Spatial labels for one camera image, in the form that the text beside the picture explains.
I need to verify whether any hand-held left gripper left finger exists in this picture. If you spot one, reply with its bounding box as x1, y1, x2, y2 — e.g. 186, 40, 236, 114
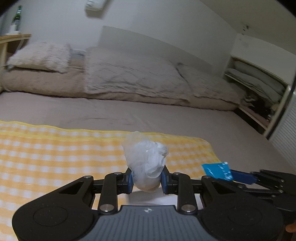
52, 168, 135, 214

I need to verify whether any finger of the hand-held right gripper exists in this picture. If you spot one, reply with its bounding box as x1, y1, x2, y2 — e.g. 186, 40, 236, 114
231, 169, 296, 186
218, 182, 296, 202

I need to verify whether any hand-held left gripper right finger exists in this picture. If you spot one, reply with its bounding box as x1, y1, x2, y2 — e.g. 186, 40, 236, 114
160, 167, 234, 214

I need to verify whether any white cardboard box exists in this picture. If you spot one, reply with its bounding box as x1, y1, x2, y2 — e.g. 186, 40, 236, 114
119, 190, 204, 207

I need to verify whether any white plastic bag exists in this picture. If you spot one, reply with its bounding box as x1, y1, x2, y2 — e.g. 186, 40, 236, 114
122, 131, 170, 192

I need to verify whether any blue packet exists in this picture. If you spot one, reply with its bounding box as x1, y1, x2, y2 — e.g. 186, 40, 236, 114
201, 162, 233, 181

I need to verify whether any white slatted door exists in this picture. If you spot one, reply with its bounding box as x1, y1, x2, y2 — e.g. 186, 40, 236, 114
268, 88, 296, 168

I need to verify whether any bed with grey sheet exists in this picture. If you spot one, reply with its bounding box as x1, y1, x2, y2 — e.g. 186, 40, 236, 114
0, 91, 296, 176

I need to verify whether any dark clutter on shelf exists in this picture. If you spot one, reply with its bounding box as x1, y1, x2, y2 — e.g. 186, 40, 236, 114
242, 92, 278, 121

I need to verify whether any yellow checkered cloth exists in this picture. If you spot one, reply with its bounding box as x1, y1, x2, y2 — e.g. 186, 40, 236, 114
0, 120, 223, 232

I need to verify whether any folded grey bedding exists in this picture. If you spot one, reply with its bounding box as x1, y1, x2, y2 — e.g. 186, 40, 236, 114
228, 60, 287, 103

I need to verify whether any small quilted beige pillow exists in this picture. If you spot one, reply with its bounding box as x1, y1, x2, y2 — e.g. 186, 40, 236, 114
175, 62, 241, 105

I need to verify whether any large quilted beige pillow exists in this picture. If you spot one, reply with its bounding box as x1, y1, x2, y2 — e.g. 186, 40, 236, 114
84, 46, 193, 103

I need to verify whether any folded beige duvet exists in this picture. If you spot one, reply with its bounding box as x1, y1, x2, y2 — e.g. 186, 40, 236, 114
0, 67, 241, 112

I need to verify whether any fluffy white pillow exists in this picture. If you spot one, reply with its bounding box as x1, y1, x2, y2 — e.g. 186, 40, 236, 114
7, 41, 72, 74

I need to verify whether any white air conditioner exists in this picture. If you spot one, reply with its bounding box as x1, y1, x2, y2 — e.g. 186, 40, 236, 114
84, 0, 112, 11

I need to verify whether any wooden bedside shelf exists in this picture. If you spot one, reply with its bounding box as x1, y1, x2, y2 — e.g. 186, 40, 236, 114
0, 33, 32, 70

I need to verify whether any green glass bottle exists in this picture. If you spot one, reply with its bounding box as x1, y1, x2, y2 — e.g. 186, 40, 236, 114
11, 5, 24, 32

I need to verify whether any white wall shelf unit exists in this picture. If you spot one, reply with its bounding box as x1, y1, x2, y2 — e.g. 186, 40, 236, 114
223, 55, 292, 138

